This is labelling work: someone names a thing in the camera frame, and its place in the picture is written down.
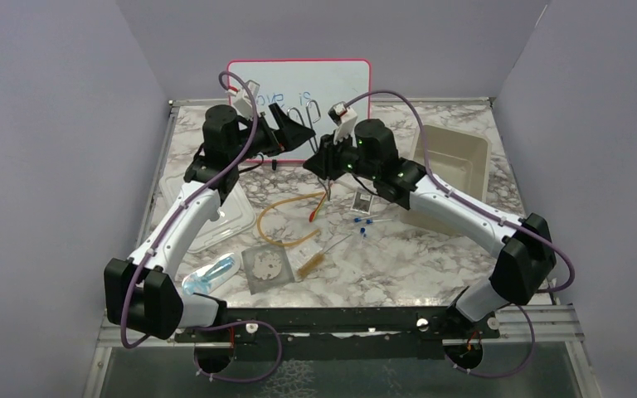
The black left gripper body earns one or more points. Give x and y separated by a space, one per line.
265 142

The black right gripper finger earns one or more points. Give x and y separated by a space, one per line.
329 148
321 164

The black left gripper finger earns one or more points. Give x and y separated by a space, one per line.
291 139
287 127

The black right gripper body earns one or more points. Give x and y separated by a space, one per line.
347 160

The metal crucible tongs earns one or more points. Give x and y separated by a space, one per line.
308 118

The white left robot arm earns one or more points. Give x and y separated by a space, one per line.
139 290

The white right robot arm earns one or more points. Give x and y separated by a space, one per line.
519 245

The pink framed whiteboard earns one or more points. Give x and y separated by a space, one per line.
293 82

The small bag black granules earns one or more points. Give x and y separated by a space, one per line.
362 202

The yellow rubber tubing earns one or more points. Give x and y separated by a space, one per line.
279 223

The beige plastic bin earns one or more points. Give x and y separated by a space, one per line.
460 158

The small clear zip bag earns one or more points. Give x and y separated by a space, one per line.
300 254

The bag of filter paper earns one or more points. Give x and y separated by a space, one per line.
266 267

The blue item blister pack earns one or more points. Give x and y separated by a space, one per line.
211 276

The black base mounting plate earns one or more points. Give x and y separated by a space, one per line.
249 335

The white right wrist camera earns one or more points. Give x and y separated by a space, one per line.
345 118

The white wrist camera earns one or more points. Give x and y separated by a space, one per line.
345 118
242 99

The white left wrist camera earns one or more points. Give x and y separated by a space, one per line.
242 99

